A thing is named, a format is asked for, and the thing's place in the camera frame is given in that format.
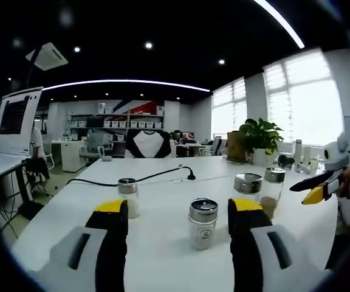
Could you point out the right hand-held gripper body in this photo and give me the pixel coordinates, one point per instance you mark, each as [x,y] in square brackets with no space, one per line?
[337,161]

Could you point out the grey storage shelf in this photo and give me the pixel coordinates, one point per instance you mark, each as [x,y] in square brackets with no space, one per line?
[144,115]

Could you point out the row of white storage bins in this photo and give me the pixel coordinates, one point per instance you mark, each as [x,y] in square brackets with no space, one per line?
[138,124]

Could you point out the white ceiling light strip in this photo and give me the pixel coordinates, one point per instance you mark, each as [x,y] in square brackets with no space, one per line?
[126,81]
[284,24]

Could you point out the white tumbler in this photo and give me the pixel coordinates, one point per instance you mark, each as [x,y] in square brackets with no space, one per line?
[306,155]

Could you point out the tall seasoning bottle brown contents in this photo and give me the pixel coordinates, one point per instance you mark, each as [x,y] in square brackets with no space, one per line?
[273,182]

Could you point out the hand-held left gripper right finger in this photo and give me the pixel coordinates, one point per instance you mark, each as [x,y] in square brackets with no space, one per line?
[299,267]

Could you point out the white game controller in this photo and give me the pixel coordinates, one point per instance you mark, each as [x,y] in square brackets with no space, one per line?
[302,168]

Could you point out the white mesh office chair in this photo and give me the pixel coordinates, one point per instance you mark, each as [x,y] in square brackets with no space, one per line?
[217,146]

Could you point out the white laptop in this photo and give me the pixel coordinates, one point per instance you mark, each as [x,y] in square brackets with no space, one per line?
[17,140]

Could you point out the group of round ceiling downlights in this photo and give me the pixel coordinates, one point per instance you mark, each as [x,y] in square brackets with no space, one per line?
[148,45]

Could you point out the small grey box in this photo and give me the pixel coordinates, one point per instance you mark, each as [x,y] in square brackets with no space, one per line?
[107,157]

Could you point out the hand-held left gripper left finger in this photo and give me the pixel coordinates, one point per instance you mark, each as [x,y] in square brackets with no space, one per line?
[62,264]

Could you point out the green potted plant white pot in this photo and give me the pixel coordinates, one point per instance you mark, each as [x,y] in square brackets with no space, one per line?
[261,134]

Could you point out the black headphones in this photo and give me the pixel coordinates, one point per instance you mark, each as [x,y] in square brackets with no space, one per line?
[286,161]

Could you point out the person's dark clothing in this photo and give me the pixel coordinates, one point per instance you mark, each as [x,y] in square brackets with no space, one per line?
[345,252]

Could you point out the grey office chair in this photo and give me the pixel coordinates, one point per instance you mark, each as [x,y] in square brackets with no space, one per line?
[96,143]

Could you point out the tall seasoning bottle white contents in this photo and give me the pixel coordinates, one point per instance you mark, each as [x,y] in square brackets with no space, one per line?
[248,182]

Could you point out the white office desk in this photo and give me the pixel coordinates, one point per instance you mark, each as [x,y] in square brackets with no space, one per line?
[71,155]

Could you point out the white thermos bottle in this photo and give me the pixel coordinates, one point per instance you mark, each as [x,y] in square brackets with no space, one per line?
[298,150]

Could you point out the ceiling air conditioner unit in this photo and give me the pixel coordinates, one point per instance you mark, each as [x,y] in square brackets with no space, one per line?
[47,56]

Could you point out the brown paper bag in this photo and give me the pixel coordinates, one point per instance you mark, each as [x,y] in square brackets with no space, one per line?
[234,146]

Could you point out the short labelled seasoning bottle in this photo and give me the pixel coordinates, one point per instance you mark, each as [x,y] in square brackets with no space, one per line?
[203,237]
[128,190]

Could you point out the narrow window with blinds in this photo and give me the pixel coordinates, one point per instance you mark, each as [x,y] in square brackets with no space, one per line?
[228,109]

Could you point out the wide window with blinds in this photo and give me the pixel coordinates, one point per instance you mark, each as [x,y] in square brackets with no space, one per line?
[305,100]

